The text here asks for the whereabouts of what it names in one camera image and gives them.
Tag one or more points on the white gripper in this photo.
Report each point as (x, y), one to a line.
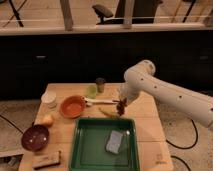
(128, 93)

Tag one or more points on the bunch of dark grapes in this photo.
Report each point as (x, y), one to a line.
(121, 106)

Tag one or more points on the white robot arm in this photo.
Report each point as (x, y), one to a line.
(140, 77)

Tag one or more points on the orange red bowl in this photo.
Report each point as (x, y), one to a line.
(72, 107)

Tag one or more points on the dark maroon bowl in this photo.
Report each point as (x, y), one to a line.
(35, 138)

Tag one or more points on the dark spice jar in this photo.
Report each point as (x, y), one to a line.
(100, 83)

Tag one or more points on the yellow banana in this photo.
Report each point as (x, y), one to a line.
(109, 113)

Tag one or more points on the light green cup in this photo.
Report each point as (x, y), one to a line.
(91, 92)

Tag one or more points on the blue sponge in tray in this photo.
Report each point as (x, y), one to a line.
(114, 142)

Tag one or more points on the green plastic tray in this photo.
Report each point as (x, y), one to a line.
(89, 148)

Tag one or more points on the black office chair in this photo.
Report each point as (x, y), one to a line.
(104, 14)

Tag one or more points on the white stacked cups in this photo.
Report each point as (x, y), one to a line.
(49, 99)

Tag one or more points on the yellow onion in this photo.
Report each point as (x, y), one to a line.
(48, 120)

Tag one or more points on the wooden block eraser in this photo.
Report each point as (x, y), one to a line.
(46, 160)

